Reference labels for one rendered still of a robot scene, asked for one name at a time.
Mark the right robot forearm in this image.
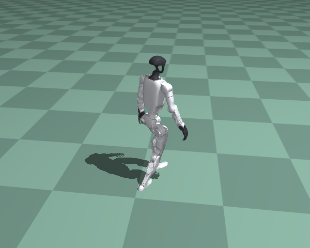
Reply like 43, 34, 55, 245
172, 105, 184, 128

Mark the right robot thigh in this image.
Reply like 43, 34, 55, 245
150, 123, 168, 162

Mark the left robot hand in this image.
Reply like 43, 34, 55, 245
138, 109, 145, 124

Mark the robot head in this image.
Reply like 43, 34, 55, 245
148, 56, 166, 81

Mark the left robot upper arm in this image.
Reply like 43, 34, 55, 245
137, 75, 147, 100

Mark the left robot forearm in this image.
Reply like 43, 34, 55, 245
137, 97, 144, 113

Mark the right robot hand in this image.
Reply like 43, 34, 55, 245
179, 125, 188, 141

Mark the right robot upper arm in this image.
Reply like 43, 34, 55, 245
161, 82, 175, 113

